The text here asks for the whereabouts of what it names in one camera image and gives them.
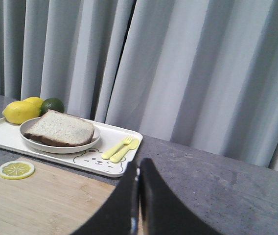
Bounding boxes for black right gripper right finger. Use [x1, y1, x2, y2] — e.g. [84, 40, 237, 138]
[139, 158, 220, 235]

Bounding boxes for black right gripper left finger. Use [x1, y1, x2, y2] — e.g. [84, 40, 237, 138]
[73, 161, 139, 235]

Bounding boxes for bread slice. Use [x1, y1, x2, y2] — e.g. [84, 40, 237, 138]
[23, 110, 95, 147]

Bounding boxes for white round plate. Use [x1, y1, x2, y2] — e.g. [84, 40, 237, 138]
[20, 117, 101, 154]

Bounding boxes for white bear-print tray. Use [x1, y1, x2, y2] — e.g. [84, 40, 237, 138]
[0, 116, 144, 178]

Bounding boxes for yellow plastic fork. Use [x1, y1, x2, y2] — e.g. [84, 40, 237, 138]
[101, 135, 133, 160]

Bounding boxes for wooden cutting board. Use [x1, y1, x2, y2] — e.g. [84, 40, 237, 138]
[0, 161, 115, 235]

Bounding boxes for lemon slice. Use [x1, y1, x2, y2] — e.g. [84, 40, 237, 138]
[0, 160, 35, 180]

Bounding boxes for green lime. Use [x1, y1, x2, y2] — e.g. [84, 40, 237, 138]
[40, 98, 65, 116]

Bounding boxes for yellow lemon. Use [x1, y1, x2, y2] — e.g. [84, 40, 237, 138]
[1, 100, 42, 125]
[24, 96, 44, 109]

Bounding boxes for grey pleated curtain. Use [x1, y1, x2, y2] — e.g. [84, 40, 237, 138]
[0, 0, 278, 170]

